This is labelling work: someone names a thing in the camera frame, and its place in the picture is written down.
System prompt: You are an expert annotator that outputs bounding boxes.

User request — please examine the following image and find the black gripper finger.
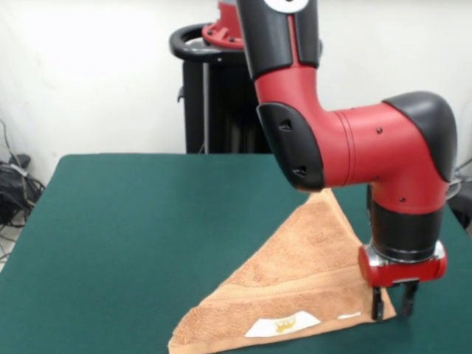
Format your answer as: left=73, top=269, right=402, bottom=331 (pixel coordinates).
left=371, top=285, right=386, bottom=324
left=400, top=280, right=420, bottom=318

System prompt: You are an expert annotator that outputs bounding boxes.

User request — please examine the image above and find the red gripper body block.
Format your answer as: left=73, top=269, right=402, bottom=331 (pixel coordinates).
left=357, top=241, right=448, bottom=288

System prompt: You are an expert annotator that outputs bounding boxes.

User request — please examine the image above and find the tan terry towel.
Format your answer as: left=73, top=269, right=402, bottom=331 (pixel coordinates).
left=167, top=190, right=398, bottom=354

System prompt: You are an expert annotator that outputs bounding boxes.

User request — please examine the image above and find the dark green table cloth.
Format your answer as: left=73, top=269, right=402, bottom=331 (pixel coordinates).
left=0, top=153, right=472, bottom=354

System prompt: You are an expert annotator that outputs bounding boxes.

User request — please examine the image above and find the black cable tangle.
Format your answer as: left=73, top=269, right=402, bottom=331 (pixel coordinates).
left=0, top=117, right=47, bottom=263
left=445, top=158, right=472, bottom=229

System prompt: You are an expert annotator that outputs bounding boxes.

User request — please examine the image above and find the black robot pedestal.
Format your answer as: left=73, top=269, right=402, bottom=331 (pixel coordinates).
left=169, top=24, right=324, bottom=154

